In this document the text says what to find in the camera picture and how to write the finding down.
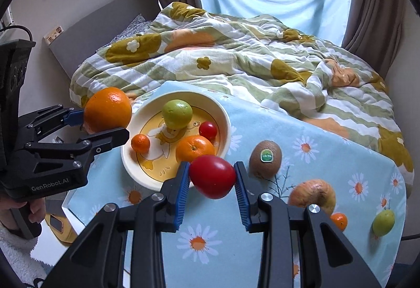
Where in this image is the green striped flower blanket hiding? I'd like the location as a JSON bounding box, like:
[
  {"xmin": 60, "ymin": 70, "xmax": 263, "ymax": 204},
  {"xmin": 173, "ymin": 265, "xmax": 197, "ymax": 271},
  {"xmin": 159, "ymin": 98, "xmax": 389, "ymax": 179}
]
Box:
[{"xmin": 69, "ymin": 1, "xmax": 414, "ymax": 177}]

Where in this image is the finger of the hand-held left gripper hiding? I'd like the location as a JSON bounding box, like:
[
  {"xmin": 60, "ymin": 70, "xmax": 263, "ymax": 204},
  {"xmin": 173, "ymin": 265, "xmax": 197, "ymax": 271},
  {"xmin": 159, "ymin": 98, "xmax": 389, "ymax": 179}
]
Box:
[
  {"xmin": 24, "ymin": 127, "xmax": 130, "ymax": 164},
  {"xmin": 19, "ymin": 104, "xmax": 87, "ymax": 138}
]

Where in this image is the brown kiwi with sticker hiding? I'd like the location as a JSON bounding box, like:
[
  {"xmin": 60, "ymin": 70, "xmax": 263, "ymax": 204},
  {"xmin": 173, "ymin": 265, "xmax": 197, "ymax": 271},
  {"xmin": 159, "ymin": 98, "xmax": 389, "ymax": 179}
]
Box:
[{"xmin": 249, "ymin": 140, "xmax": 283, "ymax": 177}]

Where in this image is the person's left hand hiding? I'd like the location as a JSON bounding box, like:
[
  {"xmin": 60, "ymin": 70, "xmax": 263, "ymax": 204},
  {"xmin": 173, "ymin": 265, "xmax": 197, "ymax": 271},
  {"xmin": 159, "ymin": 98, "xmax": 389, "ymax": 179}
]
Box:
[{"xmin": 28, "ymin": 198, "xmax": 46, "ymax": 225}]

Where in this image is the grey bed headboard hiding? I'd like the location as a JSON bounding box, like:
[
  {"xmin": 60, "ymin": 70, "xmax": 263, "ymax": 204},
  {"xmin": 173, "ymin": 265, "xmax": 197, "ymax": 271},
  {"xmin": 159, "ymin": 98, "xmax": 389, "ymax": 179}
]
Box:
[{"xmin": 49, "ymin": 0, "xmax": 163, "ymax": 78}]

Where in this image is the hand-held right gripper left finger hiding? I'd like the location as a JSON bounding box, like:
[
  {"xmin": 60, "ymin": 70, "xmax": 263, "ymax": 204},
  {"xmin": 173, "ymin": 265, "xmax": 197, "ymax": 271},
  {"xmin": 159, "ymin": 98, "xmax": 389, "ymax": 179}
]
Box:
[{"xmin": 43, "ymin": 161, "xmax": 191, "ymax": 288}]

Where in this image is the large orange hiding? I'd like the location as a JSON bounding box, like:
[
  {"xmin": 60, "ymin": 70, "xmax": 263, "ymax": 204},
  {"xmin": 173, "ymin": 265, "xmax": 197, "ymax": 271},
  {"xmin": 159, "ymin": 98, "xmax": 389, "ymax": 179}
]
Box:
[{"xmin": 83, "ymin": 87, "xmax": 133, "ymax": 134}]

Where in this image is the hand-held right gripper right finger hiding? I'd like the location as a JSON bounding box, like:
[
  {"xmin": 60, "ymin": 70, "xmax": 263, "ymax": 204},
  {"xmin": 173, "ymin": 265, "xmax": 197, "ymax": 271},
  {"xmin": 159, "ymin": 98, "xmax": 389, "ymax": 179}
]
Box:
[{"xmin": 234, "ymin": 161, "xmax": 383, "ymax": 288}]

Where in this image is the yellow duck print plate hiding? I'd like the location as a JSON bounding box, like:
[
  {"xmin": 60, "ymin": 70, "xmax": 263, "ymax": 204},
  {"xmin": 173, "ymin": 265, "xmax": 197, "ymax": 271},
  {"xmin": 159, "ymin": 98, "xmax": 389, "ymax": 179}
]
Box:
[{"xmin": 121, "ymin": 91, "xmax": 232, "ymax": 191}]

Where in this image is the person's left forearm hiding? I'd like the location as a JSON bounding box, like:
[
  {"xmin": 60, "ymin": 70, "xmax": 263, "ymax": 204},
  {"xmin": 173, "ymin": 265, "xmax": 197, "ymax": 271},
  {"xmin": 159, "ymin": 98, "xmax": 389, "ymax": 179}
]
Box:
[{"xmin": 0, "ymin": 222, "xmax": 50, "ymax": 288}]

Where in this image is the red tomato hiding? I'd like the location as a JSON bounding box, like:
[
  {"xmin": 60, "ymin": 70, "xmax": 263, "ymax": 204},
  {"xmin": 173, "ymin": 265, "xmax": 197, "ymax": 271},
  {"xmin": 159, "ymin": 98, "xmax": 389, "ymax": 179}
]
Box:
[
  {"xmin": 189, "ymin": 155, "xmax": 237, "ymax": 200},
  {"xmin": 199, "ymin": 121, "xmax": 218, "ymax": 141}
]

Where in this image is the white wall socket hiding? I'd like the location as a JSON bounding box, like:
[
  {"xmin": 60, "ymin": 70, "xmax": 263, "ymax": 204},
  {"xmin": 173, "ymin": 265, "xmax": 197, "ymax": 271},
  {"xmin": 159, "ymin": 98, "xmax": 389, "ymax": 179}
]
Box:
[{"xmin": 44, "ymin": 25, "xmax": 64, "ymax": 43}]

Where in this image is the blue daisy print tablecloth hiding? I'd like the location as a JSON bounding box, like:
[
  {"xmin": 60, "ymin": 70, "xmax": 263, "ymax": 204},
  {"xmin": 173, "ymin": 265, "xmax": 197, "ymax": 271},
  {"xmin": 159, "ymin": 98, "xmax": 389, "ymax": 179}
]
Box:
[{"xmin": 64, "ymin": 80, "xmax": 407, "ymax": 288}]

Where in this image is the black cable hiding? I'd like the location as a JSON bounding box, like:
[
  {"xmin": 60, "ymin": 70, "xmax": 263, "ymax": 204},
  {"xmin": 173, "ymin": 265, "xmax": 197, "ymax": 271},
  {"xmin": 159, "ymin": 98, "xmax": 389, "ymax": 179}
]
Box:
[{"xmin": 0, "ymin": 25, "xmax": 34, "ymax": 42}]

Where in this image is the small tangerine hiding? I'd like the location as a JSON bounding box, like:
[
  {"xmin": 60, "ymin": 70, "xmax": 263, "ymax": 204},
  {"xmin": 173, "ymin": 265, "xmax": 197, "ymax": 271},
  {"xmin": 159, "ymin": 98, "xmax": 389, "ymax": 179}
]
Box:
[
  {"xmin": 330, "ymin": 212, "xmax": 348, "ymax": 231},
  {"xmin": 131, "ymin": 134, "xmax": 151, "ymax": 153}
]

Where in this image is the grey patterned bed sheet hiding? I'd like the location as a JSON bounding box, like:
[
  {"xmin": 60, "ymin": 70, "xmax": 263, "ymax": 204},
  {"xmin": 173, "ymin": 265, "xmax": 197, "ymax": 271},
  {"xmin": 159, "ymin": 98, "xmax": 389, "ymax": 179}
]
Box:
[{"xmin": 110, "ymin": 14, "xmax": 153, "ymax": 46}]

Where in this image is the green apple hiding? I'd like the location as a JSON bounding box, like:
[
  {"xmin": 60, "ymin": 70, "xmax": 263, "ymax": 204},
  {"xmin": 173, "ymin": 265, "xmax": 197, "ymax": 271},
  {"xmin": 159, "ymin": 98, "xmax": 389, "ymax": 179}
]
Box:
[
  {"xmin": 372, "ymin": 209, "xmax": 396, "ymax": 237},
  {"xmin": 161, "ymin": 100, "xmax": 193, "ymax": 128}
]

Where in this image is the wrinkled brown apple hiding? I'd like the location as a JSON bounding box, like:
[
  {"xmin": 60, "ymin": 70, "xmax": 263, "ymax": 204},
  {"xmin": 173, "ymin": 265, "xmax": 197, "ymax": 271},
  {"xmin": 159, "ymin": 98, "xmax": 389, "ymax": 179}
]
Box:
[{"xmin": 288, "ymin": 179, "xmax": 337, "ymax": 217}]

